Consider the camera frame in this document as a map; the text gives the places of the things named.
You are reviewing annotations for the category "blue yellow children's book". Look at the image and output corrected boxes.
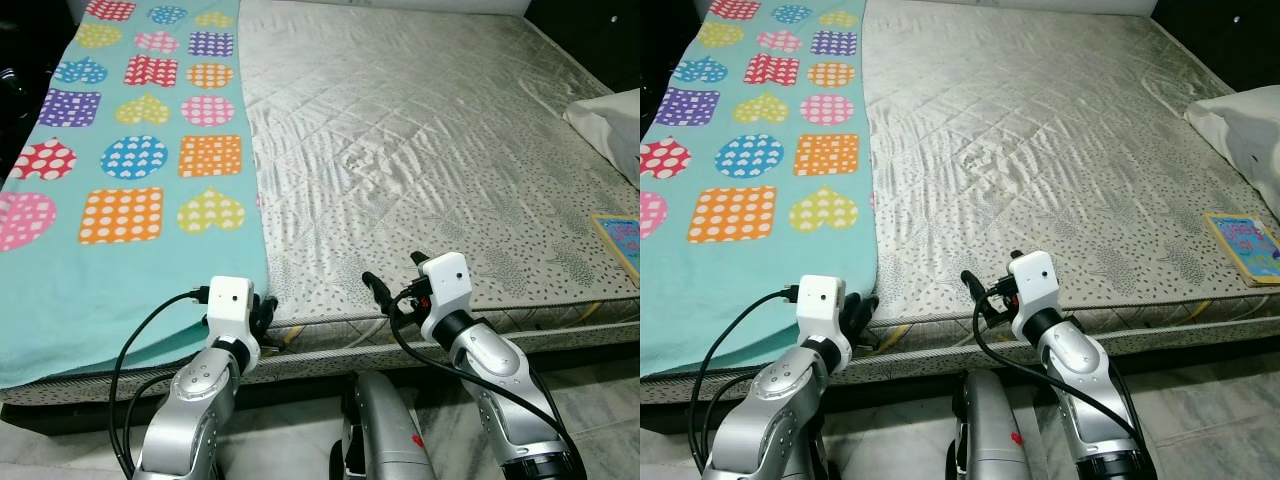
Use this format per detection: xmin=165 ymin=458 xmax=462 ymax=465
xmin=590 ymin=213 xmax=640 ymax=283
xmin=1203 ymin=212 xmax=1280 ymax=288

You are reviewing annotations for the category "grey quilted mattress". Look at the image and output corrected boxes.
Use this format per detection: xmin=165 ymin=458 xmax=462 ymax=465
xmin=0 ymin=0 xmax=640 ymax=406
xmin=640 ymin=0 xmax=1280 ymax=406

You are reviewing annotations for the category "grey right robot leg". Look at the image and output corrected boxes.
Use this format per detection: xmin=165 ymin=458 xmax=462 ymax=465
xmin=945 ymin=370 xmax=1041 ymax=480
xmin=330 ymin=372 xmax=436 ymax=480

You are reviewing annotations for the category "teal blanket with colourful shapes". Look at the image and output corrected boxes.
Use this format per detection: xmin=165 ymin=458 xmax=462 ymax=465
xmin=640 ymin=0 xmax=881 ymax=379
xmin=0 ymin=0 xmax=271 ymax=389

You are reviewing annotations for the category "black tufted headboard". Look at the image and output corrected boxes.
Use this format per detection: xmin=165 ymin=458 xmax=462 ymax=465
xmin=525 ymin=0 xmax=640 ymax=96
xmin=1150 ymin=0 xmax=1280 ymax=101

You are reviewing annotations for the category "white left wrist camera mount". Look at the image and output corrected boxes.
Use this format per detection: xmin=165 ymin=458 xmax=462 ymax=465
xmin=797 ymin=275 xmax=853 ymax=371
xmin=205 ymin=277 xmax=263 ymax=373

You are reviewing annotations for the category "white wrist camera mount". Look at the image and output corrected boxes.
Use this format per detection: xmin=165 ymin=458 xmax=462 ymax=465
xmin=1008 ymin=250 xmax=1061 ymax=336
xmin=418 ymin=252 xmax=473 ymax=343
xmin=205 ymin=277 xmax=263 ymax=373
xmin=797 ymin=275 xmax=853 ymax=371

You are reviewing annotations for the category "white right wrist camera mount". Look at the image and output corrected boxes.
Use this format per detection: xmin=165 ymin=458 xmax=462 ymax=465
xmin=418 ymin=252 xmax=473 ymax=343
xmin=1008 ymin=250 xmax=1061 ymax=336

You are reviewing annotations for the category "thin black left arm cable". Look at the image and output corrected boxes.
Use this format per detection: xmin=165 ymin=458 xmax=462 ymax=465
xmin=122 ymin=370 xmax=181 ymax=476
xmin=703 ymin=375 xmax=761 ymax=466

